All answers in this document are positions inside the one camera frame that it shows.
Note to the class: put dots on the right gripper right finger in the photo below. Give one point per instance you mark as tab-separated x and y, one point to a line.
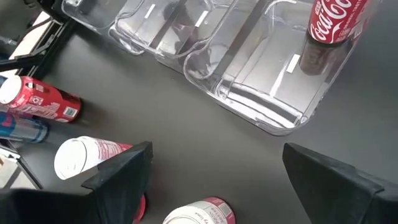
342	199

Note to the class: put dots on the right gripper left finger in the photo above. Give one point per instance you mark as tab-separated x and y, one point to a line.
118	186

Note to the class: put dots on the red Coca-Cola can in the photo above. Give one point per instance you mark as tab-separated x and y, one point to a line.
140	208
43	104

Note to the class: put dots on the pink and white soda can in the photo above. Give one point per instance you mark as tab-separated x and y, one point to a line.
202	213
81	155

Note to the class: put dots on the blue Red Bull can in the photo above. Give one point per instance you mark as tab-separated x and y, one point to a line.
25	130

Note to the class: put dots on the Coca-Cola bottle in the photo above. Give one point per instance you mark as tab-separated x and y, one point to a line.
334	18

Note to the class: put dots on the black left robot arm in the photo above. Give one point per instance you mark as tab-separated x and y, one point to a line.
40	4

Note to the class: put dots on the clear plastic bin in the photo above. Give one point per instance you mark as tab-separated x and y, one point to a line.
102	21
258	93
146	31

